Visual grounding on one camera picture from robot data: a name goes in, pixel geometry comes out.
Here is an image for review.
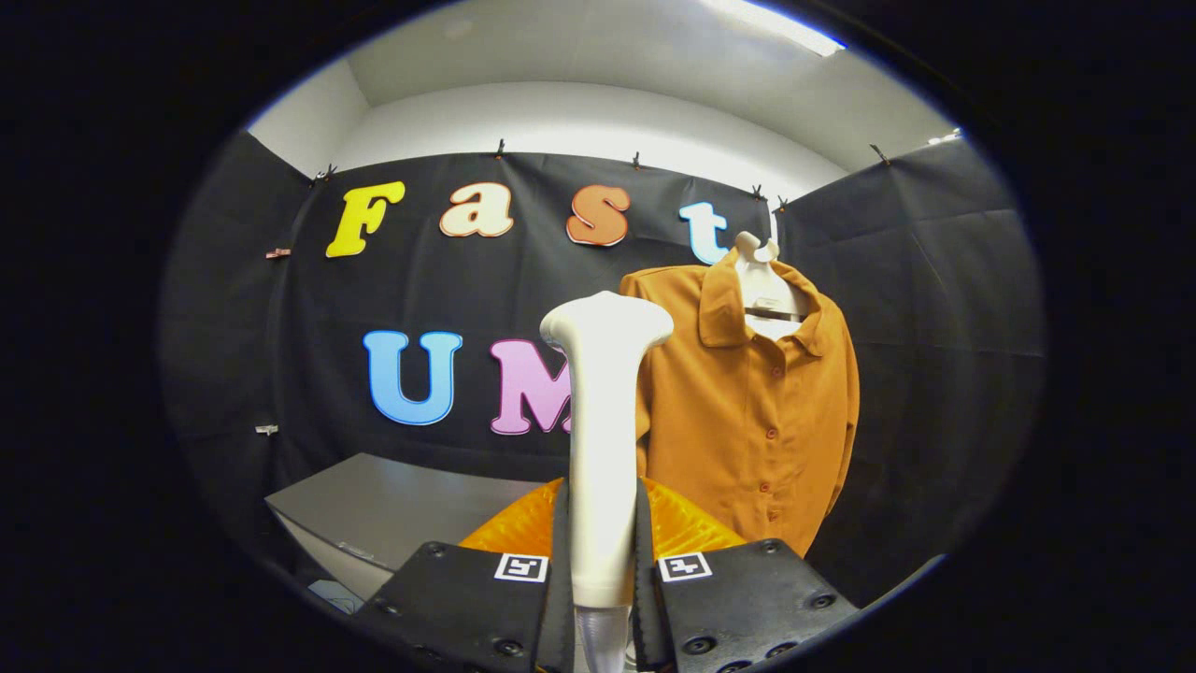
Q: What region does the long ceiling light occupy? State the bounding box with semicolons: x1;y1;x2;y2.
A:
701;0;847;57

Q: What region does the white garment steamer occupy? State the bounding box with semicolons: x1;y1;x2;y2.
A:
539;291;676;673

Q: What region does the grey cabinet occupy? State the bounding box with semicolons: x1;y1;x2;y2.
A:
264;453;548;599

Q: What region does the orange button shirt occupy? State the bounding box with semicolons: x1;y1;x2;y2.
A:
619;248;861;559

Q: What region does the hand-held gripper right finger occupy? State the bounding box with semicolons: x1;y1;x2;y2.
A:
634;477;861;673

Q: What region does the white clothes hanger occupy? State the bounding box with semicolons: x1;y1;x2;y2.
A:
732;231;812;340

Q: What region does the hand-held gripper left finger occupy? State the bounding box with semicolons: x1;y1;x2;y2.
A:
355;477;576;673

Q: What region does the row of black cloth clips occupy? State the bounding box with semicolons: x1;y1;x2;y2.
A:
313;140;893;211

